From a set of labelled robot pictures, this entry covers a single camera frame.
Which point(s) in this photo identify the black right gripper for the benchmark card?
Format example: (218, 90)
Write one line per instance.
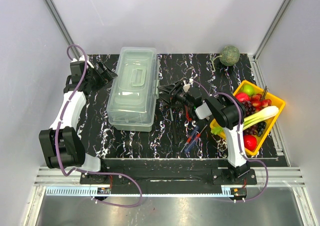
(167, 97)

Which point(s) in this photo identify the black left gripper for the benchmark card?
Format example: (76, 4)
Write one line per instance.
(107, 77)

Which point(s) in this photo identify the steel claw hammer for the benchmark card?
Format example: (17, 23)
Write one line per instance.
(173, 124)

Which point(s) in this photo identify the clear and green toolbox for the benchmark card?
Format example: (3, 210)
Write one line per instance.
(134, 93)

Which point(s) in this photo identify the black rubber mallet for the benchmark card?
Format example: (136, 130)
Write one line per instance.
(177, 106)

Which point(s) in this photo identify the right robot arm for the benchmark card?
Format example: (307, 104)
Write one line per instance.
(225, 109)

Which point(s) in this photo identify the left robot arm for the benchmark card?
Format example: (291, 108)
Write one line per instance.
(61, 140)

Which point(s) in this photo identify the green netted melon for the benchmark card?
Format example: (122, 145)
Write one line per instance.
(228, 56)

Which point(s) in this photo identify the red apple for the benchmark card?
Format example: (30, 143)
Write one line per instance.
(242, 97)

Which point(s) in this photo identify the purple grape bunch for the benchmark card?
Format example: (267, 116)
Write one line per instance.
(249, 109)

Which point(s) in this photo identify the green celery stalk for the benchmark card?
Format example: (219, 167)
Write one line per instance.
(262, 115)

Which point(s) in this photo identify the small red apples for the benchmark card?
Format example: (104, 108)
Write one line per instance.
(258, 101)

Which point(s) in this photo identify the red pomegranate fruit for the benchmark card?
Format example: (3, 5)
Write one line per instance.
(250, 142)

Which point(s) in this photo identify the yellow plastic bin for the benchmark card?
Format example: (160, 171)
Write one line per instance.
(271, 121)

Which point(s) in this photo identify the dark blue grape bunch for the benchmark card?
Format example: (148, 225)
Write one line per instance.
(256, 129)

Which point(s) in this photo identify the red handled screwdriver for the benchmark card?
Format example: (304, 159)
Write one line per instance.
(196, 136)

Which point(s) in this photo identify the blue handled screwdriver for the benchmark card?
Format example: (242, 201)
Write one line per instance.
(187, 148)

